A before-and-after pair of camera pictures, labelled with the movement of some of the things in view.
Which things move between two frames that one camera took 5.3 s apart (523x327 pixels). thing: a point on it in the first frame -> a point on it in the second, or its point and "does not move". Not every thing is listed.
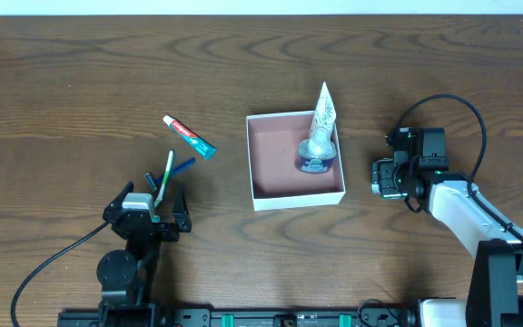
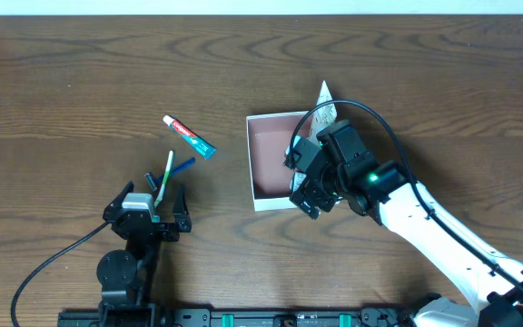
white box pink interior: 273,142 does not move
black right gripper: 380,177 -> 310,198
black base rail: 360,315 does not move
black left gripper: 161,229 does not move
